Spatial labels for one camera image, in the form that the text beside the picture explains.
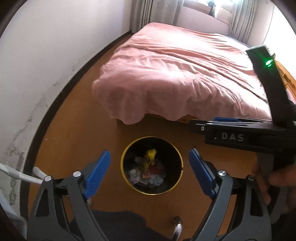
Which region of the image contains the yellow plastic tube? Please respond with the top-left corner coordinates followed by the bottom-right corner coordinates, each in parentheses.
top-left (142, 149), bottom-right (157, 172)

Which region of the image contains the black round trash bin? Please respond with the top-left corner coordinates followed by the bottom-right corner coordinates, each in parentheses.
top-left (120, 136), bottom-right (184, 196)

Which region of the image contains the person right hand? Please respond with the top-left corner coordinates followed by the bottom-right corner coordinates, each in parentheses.
top-left (251, 159), bottom-right (296, 241)

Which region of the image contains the chrome chair base leg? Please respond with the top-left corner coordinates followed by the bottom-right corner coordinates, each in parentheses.
top-left (171, 216), bottom-right (183, 241)

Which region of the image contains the pink bed sheet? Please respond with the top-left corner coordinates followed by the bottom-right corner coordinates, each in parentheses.
top-left (92, 23), bottom-right (271, 125)

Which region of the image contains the grey curtain right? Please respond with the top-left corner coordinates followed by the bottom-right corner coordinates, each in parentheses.
top-left (228, 0), bottom-right (258, 44)

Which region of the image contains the grey curtain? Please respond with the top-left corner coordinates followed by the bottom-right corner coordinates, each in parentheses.
top-left (228, 0), bottom-right (258, 44)
top-left (130, 0), bottom-right (184, 34)

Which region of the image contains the grey curtain left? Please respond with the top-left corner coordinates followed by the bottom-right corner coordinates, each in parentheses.
top-left (130, 0), bottom-right (184, 34)

